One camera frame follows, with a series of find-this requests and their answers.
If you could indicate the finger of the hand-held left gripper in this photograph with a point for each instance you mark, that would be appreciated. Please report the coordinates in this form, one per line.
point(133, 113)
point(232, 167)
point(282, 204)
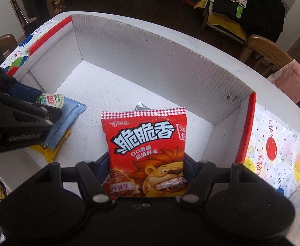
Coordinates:
point(45, 114)
point(24, 92)

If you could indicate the red lion snack packet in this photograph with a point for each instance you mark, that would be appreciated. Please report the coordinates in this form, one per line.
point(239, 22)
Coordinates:
point(144, 143)

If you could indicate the yellow zigzag-edged snack packet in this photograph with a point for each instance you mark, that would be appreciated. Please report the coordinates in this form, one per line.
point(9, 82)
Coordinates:
point(50, 153)

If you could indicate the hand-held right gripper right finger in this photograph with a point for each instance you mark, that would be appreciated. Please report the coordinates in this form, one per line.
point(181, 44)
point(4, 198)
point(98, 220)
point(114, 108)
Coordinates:
point(192, 170)

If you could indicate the green white jelly cup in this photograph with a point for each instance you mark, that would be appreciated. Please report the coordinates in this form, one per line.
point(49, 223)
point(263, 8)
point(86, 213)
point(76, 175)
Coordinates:
point(50, 100)

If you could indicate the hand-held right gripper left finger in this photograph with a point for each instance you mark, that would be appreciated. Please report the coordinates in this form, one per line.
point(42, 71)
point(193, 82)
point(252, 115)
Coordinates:
point(105, 169)

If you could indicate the light blue snack packet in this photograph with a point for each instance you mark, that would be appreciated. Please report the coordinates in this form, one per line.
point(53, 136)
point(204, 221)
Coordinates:
point(65, 123)

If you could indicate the yellow cloth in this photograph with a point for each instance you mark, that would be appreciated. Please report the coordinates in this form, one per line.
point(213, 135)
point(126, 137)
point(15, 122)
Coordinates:
point(216, 21)

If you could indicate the red cardboard box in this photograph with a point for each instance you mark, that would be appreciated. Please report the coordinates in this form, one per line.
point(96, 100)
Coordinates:
point(139, 82)

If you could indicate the black clothes pile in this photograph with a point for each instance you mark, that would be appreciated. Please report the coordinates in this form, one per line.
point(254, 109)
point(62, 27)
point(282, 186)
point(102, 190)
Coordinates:
point(262, 10)

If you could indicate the pink cloth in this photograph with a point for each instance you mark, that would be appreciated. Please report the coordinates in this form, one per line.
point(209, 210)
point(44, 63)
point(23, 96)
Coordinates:
point(293, 79)

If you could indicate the small cardboard box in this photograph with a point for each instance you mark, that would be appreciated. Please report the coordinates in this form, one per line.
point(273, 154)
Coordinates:
point(54, 5)

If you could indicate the wooden chair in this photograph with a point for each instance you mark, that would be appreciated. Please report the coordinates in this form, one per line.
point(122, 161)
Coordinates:
point(7, 42)
point(265, 48)

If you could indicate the silver foil packet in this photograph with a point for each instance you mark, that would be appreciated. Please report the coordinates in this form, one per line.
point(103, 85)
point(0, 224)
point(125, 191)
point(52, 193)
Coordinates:
point(141, 106)

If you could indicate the balloon printed tablecloth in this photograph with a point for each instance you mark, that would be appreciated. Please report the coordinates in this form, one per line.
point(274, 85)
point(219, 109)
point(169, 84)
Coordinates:
point(275, 143)

